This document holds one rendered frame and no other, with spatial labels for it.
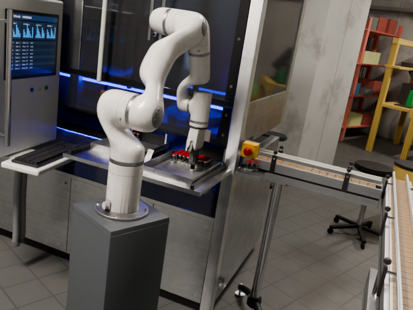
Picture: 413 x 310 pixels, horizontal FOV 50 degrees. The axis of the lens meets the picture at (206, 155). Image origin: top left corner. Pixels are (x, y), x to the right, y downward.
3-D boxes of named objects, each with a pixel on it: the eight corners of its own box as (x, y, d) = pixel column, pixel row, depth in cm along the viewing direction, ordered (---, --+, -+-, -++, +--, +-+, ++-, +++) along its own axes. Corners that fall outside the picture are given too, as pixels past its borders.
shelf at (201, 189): (119, 139, 247) (120, 135, 247) (235, 169, 225) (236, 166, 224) (62, 156, 204) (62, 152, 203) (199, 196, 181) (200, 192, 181)
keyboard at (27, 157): (59, 144, 240) (60, 139, 240) (83, 149, 237) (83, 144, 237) (10, 162, 203) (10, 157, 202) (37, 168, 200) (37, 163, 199)
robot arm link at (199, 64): (169, 50, 182) (174, 114, 200) (203, 56, 176) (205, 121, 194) (180, 42, 189) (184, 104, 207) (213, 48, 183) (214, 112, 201)
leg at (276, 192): (247, 299, 253) (272, 174, 232) (262, 305, 250) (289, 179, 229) (243, 307, 245) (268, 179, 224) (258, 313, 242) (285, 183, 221)
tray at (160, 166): (173, 156, 224) (174, 149, 223) (220, 168, 215) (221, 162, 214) (138, 171, 193) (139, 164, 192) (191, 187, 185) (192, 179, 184)
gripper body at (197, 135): (195, 121, 205) (192, 144, 208) (186, 124, 196) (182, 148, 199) (210, 125, 202) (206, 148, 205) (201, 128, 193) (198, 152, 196)
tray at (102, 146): (127, 137, 245) (128, 131, 244) (168, 148, 237) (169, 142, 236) (90, 149, 215) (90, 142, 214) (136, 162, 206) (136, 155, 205)
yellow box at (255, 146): (244, 153, 219) (247, 139, 218) (258, 156, 217) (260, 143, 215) (239, 156, 213) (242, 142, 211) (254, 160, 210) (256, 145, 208)
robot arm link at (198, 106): (185, 119, 197) (203, 123, 193) (188, 89, 193) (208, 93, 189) (193, 116, 204) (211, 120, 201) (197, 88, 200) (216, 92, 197)
